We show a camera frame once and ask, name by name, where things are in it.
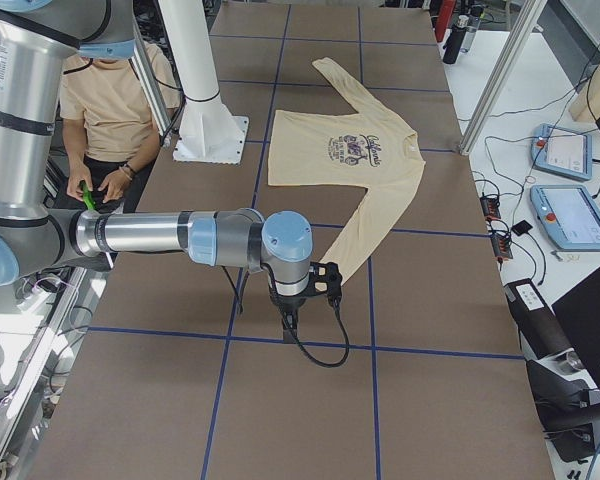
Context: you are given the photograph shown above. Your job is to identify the lower blue teach pendant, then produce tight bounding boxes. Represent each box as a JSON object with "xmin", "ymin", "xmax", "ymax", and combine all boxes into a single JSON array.
[{"xmin": 530, "ymin": 185, "xmax": 600, "ymax": 252}]

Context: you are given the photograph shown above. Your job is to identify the black water bottle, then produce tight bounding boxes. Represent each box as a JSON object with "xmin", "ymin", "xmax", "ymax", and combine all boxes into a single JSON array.
[{"xmin": 442, "ymin": 14, "xmax": 469, "ymax": 65}]

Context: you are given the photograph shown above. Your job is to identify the black monitor right edge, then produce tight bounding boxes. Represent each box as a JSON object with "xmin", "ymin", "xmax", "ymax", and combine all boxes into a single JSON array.
[{"xmin": 552, "ymin": 267, "xmax": 600, "ymax": 389}]

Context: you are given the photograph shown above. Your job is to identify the brown mat with blue grid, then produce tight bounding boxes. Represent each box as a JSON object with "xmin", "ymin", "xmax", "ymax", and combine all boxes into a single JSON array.
[{"xmin": 30, "ymin": 3, "xmax": 553, "ymax": 479}]

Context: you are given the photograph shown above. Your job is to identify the clear water bottle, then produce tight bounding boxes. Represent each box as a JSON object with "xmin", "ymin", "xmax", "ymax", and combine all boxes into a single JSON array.
[{"xmin": 460, "ymin": 4, "xmax": 484, "ymax": 53}]

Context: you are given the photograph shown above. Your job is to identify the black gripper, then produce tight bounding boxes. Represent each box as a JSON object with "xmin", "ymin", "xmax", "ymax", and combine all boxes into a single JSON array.
[{"xmin": 270, "ymin": 293, "xmax": 306, "ymax": 344}]

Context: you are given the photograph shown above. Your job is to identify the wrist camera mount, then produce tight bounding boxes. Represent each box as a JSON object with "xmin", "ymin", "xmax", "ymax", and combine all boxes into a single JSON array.
[{"xmin": 309, "ymin": 262, "xmax": 342, "ymax": 309}]

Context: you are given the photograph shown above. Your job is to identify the green handled tool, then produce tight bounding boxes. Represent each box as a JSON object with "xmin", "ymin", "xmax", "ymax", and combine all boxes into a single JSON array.
[{"xmin": 80, "ymin": 181, "xmax": 97, "ymax": 211}]

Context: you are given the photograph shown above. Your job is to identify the small black square device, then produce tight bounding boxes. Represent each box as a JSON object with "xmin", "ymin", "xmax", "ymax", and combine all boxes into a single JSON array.
[{"xmin": 511, "ymin": 220, "xmax": 533, "ymax": 236}]

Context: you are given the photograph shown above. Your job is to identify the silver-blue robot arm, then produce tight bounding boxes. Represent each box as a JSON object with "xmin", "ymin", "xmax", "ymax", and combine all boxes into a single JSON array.
[{"xmin": 0, "ymin": 1, "xmax": 315, "ymax": 338}]

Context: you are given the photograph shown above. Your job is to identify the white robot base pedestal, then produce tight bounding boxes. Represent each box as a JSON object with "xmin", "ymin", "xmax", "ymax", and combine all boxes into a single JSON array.
[{"xmin": 159, "ymin": 0, "xmax": 249, "ymax": 165}]

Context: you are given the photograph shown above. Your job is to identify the aluminium frame post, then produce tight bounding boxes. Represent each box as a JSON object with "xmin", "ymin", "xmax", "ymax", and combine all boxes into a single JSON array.
[{"xmin": 458, "ymin": 0, "xmax": 547, "ymax": 156}]

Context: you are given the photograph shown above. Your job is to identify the person in beige shirt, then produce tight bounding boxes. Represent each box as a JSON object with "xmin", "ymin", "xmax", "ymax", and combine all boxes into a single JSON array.
[{"xmin": 55, "ymin": 55, "xmax": 161, "ymax": 213}]

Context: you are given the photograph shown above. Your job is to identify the right black braided cable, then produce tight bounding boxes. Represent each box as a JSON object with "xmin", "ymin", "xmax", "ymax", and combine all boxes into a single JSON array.
[{"xmin": 221, "ymin": 264, "xmax": 352, "ymax": 368}]

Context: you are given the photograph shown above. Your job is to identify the orange-black power strip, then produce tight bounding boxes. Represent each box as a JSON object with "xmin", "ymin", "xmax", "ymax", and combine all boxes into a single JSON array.
[
  {"xmin": 480, "ymin": 195, "xmax": 501, "ymax": 221},
  {"xmin": 490, "ymin": 231, "xmax": 513, "ymax": 263}
]

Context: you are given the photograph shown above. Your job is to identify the upper blue teach pendant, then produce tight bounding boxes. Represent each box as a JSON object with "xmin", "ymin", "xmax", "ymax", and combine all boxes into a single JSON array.
[{"xmin": 530, "ymin": 123, "xmax": 593, "ymax": 181}]

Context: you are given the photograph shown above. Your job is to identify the black machine at table edge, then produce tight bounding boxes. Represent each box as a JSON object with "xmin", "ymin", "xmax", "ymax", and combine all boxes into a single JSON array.
[{"xmin": 504, "ymin": 279, "xmax": 600, "ymax": 462}]

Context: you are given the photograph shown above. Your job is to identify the cream long-sleeve printed shirt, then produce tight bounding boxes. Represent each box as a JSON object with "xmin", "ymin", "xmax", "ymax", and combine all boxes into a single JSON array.
[{"xmin": 268, "ymin": 57, "xmax": 425, "ymax": 280}]

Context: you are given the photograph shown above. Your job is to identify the upper orange-black power strip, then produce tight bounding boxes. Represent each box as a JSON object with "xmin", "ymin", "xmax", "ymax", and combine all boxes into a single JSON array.
[{"xmin": 480, "ymin": 195, "xmax": 501, "ymax": 221}]

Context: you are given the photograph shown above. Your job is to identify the lower orange-black power strip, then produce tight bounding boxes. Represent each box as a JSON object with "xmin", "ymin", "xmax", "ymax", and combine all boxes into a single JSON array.
[{"xmin": 490, "ymin": 231, "xmax": 513, "ymax": 263}]

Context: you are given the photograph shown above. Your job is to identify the blue teach pendant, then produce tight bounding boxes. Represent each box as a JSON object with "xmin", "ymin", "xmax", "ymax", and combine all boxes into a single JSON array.
[
  {"xmin": 530, "ymin": 123, "xmax": 593, "ymax": 181},
  {"xmin": 530, "ymin": 185, "xmax": 600, "ymax": 252}
]

